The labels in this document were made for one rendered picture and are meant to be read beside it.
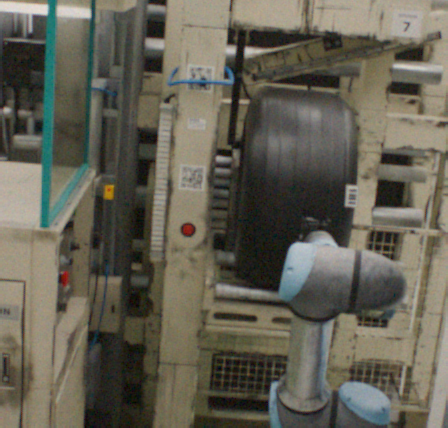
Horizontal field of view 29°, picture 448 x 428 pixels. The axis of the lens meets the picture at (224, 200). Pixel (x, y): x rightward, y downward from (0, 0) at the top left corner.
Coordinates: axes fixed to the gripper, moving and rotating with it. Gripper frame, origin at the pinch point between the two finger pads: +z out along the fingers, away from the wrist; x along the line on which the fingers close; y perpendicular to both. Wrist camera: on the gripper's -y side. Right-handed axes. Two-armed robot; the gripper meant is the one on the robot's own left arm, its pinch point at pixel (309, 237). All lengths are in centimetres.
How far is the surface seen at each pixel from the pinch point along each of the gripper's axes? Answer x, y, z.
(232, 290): 18.7, -20.9, 17.3
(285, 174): 8.0, 16.5, 0.9
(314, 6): 1, 64, 41
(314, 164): 0.3, 19.7, 2.0
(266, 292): 8.7, -20.7, 17.4
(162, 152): 42, 17, 22
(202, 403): 24, -86, 91
